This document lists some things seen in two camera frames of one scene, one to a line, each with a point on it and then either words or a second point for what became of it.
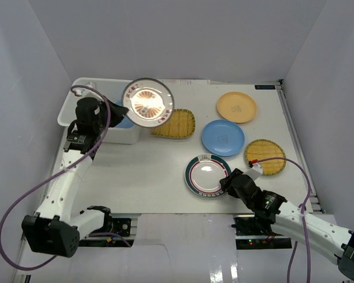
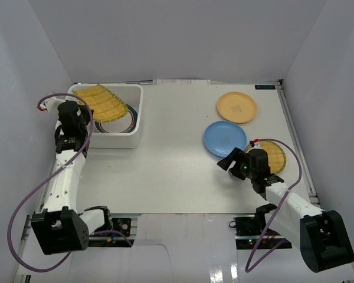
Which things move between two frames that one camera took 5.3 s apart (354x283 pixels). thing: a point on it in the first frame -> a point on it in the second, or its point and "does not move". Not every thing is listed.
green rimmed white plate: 203,173 -> 124,124
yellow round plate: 236,107 does not move
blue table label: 265,86 does not move
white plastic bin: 114,88 -> 133,93
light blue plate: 223,137 does not move
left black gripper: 112,111 -> 87,115
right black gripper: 226,185 -> 237,155
